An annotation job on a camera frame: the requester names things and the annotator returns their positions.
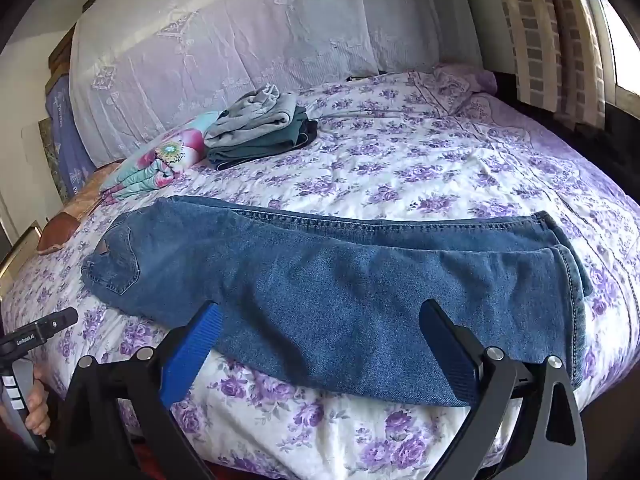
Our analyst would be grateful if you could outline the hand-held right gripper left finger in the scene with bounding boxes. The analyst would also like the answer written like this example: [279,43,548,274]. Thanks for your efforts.
[52,301,224,480]

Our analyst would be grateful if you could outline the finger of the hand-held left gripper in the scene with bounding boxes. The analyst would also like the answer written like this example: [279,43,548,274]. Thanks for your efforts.
[0,307,80,357]

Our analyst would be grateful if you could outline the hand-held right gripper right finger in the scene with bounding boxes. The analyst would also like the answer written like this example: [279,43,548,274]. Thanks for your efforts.
[419,299,587,480]

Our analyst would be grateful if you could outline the blue denim pants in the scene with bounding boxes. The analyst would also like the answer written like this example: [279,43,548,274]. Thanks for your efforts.
[81,196,596,407]

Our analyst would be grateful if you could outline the person's left hand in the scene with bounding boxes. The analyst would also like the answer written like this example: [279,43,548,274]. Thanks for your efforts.
[24,367,52,436]

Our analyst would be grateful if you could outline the orange brown pillow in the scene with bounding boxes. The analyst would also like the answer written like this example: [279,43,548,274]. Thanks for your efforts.
[37,160,126,253]

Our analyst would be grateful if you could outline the green patterned cloth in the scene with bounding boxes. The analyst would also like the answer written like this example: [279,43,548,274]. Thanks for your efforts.
[39,117,68,206]

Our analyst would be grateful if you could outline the blue patterned pillow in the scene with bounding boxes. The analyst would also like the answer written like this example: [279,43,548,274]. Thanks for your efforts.
[45,76,96,196]

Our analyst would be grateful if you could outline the purple floral bedspread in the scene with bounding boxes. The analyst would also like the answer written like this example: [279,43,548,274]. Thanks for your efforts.
[0,71,640,480]

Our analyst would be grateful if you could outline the folded turquoise floral blanket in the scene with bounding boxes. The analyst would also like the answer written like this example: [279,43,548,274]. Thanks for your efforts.
[100,111,221,206]

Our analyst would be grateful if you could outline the teal folded garment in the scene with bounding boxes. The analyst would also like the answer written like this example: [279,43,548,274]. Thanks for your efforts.
[207,107,311,166]

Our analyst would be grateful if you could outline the grey hoodie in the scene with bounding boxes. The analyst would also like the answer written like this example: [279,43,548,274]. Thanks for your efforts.
[203,83,297,150]

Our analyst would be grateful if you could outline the lilac frilled pillow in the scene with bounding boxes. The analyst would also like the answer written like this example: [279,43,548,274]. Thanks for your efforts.
[410,65,498,116]

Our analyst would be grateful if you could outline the wooden headboard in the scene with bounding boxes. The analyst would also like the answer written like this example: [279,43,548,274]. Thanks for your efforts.
[47,0,121,95]

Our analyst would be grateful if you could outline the white lace cover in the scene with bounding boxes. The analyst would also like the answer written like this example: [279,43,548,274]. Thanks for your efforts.
[69,0,483,168]

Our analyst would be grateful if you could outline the beige checked curtain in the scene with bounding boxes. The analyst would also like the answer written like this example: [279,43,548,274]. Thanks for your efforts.
[487,0,608,131]

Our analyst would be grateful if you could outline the window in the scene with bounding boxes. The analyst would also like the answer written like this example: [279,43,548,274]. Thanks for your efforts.
[590,0,640,106]

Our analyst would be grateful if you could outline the light wooden frame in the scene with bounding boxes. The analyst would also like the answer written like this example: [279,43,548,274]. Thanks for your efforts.
[0,225,43,281]

